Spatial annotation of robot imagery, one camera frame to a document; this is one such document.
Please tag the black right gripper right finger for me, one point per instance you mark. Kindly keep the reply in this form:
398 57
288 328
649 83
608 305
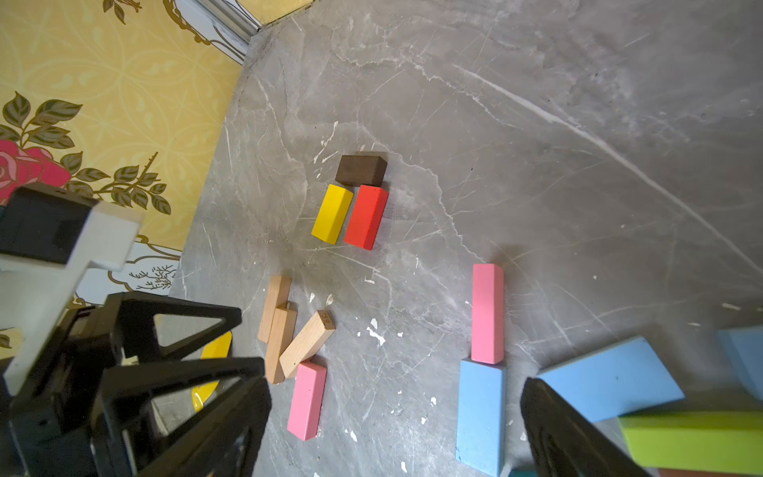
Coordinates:
563 442

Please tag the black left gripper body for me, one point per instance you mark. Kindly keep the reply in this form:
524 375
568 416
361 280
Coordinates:
49 418

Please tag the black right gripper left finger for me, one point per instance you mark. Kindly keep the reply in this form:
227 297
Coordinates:
222 440

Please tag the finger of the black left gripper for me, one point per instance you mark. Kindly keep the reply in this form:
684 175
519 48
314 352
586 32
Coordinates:
125 433
135 314

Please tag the pink block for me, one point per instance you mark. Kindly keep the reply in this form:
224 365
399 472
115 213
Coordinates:
692 473
488 314
307 400

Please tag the yellow block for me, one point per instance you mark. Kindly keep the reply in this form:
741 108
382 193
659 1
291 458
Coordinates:
332 214

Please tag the red block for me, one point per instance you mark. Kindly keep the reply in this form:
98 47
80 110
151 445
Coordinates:
366 217

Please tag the dark brown block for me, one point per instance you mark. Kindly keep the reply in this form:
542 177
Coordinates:
358 170

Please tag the natural wood block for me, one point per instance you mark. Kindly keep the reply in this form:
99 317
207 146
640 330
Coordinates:
276 296
281 335
307 343

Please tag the teal block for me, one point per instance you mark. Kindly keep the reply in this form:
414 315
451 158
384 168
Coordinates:
523 473

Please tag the light blue long block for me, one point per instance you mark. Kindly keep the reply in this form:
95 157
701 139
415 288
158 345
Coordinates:
480 417

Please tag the light blue short block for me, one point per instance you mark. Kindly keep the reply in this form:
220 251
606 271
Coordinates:
614 381

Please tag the green block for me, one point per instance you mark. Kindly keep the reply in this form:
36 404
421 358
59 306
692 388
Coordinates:
708 441

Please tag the light blue block far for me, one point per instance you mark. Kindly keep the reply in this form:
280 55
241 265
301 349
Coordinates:
743 347

